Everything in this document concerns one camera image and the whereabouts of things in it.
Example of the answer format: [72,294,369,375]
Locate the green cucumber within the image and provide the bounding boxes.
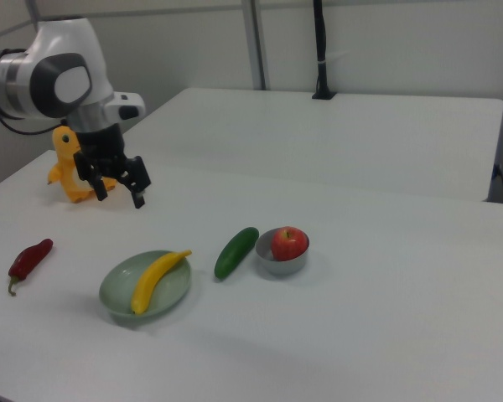
[214,226,260,281]

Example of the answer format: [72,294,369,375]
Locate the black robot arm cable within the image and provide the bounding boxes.
[0,116,66,137]

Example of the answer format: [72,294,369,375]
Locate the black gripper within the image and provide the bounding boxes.
[72,123,153,209]

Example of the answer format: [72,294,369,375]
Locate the orange plush toy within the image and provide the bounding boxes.
[46,125,118,204]

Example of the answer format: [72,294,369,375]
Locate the pale green plastic plate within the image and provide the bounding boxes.
[99,250,193,318]

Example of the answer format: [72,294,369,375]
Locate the grey partition post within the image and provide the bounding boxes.
[240,0,272,91]

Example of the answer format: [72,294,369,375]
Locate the red apple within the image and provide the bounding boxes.
[270,226,309,262]

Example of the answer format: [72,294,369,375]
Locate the yellow banana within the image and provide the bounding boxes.
[130,250,193,316]

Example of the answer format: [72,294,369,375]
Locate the black camera pole with clamp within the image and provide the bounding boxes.
[311,0,337,101]

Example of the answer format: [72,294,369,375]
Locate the grey metal bowl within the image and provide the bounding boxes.
[255,228,310,276]

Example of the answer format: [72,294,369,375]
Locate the red chili pepper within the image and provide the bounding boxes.
[7,238,54,296]

